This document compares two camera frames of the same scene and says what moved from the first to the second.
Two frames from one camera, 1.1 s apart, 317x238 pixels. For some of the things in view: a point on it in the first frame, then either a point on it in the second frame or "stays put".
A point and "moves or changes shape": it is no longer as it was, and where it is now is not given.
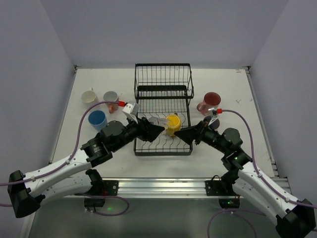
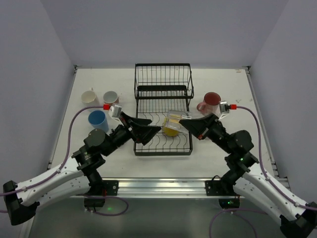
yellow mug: x=173 y=124 stays put
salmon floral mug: x=110 y=95 moves or changes shape
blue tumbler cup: x=97 y=120 stays put
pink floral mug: x=211 y=100 stays put
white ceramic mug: x=89 y=97 stays put
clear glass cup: x=163 y=122 -> x=173 y=117
